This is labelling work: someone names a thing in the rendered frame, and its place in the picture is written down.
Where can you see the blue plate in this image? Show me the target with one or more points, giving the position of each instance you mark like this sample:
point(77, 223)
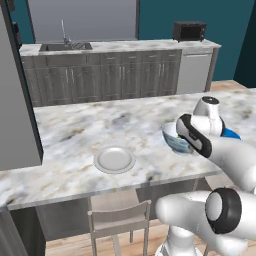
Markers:
point(230, 133)

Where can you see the silver tap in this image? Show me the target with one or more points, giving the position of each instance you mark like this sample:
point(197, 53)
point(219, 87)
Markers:
point(64, 33)

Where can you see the grey wooden chair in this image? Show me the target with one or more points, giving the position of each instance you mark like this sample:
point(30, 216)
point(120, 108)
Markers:
point(117, 220)

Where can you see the grey fridge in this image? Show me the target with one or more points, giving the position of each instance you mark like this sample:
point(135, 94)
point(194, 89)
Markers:
point(15, 110)

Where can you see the grey cupboard run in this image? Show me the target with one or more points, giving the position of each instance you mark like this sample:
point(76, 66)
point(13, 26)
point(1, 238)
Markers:
point(100, 78)

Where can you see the black toaster oven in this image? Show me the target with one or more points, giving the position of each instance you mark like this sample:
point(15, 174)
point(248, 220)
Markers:
point(189, 31)

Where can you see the silver dishwasher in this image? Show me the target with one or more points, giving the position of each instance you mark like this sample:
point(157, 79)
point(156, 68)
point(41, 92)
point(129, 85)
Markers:
point(194, 73)

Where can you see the white round plate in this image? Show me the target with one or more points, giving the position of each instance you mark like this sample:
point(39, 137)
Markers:
point(114, 159)

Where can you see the grey sink basin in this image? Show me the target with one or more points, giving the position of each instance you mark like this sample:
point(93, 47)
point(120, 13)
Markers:
point(66, 47)

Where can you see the blue and white bowl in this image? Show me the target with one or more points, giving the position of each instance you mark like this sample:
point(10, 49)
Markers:
point(170, 136)

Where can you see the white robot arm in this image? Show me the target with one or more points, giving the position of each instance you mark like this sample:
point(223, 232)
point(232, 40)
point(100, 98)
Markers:
point(230, 156)

